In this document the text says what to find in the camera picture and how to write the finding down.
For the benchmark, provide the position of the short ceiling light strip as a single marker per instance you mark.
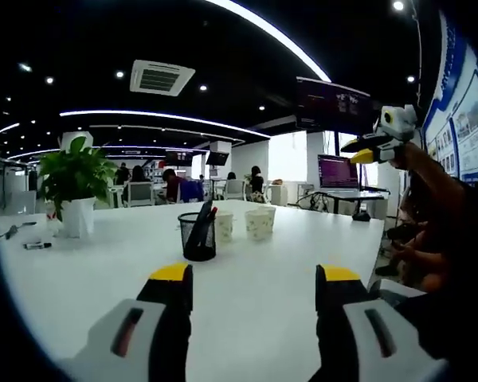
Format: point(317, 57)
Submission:
point(8, 128)

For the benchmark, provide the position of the large hanging dark monitor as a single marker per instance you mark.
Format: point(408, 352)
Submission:
point(330, 103)

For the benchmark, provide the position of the white printed paper cup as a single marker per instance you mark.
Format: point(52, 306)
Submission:
point(258, 224)
point(225, 227)
point(271, 213)

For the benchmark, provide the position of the black mesh pen holder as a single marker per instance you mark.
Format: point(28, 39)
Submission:
point(199, 250)

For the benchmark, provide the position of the small black plug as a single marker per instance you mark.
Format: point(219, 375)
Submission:
point(361, 217)

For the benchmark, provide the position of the person's right hand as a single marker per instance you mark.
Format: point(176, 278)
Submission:
point(410, 155)

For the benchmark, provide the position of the white office chair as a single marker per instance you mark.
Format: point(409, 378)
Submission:
point(235, 189)

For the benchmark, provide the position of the curved ceiling light strip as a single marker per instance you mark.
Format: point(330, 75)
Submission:
point(326, 76)
point(143, 114)

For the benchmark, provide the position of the grey office chair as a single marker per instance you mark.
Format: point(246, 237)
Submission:
point(140, 194)

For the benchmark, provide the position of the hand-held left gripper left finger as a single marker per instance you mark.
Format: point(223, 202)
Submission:
point(151, 318)

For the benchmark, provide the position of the small white red figurine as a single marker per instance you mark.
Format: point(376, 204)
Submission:
point(52, 223)

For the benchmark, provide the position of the blue white wall display board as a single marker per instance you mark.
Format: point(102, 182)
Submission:
point(474, 119)

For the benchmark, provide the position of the ceiling air conditioner unit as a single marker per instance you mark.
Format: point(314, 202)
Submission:
point(161, 77)

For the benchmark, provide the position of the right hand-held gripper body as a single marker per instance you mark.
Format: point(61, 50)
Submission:
point(402, 125)

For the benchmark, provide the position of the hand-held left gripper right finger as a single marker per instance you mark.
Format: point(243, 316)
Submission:
point(356, 318)

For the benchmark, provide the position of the purple screen desk monitor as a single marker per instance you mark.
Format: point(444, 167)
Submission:
point(338, 171)

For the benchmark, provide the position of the green plant in white pot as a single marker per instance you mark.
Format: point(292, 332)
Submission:
point(77, 219)

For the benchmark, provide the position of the white low cabinet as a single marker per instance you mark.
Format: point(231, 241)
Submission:
point(279, 195)

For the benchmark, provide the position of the small tilted hanging monitor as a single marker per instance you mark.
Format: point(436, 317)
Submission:
point(217, 158)

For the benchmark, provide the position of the grey chair seat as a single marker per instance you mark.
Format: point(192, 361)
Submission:
point(402, 287)

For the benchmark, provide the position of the red whiteboard marker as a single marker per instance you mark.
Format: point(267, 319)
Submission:
point(213, 212)

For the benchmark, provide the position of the black pen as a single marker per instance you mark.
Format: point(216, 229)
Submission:
point(28, 224)

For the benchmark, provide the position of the white standing desk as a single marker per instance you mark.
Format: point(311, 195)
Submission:
point(350, 195)

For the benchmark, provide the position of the blue jacket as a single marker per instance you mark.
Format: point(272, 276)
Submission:
point(193, 191)

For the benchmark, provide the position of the group of ceiling downlights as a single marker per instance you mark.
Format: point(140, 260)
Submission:
point(119, 74)

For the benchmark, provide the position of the black labelled whiteboard marker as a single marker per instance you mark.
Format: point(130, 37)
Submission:
point(38, 245)

